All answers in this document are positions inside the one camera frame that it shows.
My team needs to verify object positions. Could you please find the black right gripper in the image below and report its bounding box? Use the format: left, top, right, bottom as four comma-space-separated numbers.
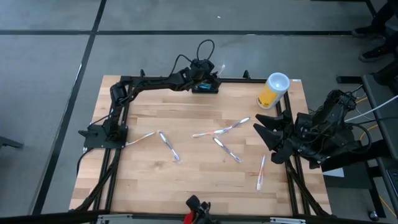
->
252, 110, 315, 165

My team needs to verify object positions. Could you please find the purple white toothbrush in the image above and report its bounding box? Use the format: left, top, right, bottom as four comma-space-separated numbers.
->
217, 116, 251, 134

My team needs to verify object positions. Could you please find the yellow orange toothbrush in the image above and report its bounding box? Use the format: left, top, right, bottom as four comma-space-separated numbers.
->
192, 126, 233, 139

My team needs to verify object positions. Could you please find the yellow white wipes canister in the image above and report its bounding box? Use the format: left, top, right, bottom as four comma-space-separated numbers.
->
256, 72, 291, 110

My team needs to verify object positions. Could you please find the white paper sign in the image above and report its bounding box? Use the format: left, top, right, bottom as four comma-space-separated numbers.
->
323, 167, 345, 178

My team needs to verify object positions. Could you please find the black stand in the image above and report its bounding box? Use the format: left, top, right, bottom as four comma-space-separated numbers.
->
320, 139, 393, 172

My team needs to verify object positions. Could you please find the dark grey desk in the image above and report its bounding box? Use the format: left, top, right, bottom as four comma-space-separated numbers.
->
362, 73, 398, 215

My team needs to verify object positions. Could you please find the black red device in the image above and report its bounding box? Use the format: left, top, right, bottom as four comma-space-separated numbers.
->
183, 195, 216, 224

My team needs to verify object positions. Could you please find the person's shoe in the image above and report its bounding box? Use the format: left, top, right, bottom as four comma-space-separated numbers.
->
359, 45, 391, 63
352, 25, 386, 40

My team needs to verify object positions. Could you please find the person's leg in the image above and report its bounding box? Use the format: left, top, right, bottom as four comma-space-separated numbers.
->
369, 0, 398, 32
384, 29, 398, 54

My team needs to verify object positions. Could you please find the grey furniture leg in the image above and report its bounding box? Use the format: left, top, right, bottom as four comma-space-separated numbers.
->
0, 136, 25, 149

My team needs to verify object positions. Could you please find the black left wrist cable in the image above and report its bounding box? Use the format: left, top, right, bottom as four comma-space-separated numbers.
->
169, 39, 216, 78

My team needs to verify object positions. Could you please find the black aluminium table frame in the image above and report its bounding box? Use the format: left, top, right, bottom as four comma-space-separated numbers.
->
74, 69, 331, 218

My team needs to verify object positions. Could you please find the yellow cable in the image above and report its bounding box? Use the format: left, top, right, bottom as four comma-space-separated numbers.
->
354, 96, 398, 212

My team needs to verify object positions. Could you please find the white cable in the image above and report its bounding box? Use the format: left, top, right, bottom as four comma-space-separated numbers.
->
344, 94, 398, 123

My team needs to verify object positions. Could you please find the black frame bar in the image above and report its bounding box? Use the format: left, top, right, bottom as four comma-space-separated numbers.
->
0, 210, 398, 224

